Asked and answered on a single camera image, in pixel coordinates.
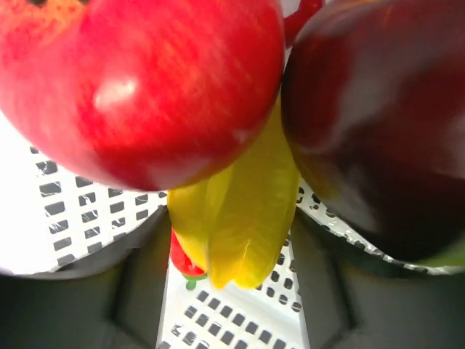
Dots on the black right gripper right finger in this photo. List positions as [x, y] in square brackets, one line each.
[353, 299]

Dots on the red chili pepper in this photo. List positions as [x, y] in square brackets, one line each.
[295, 21]

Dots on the dark purple plum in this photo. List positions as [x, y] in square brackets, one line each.
[373, 109]

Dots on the red apple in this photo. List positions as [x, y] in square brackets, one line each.
[145, 95]

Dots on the yellow starfruit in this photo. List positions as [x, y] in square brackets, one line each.
[233, 225]

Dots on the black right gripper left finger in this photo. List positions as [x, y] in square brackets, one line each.
[112, 298]

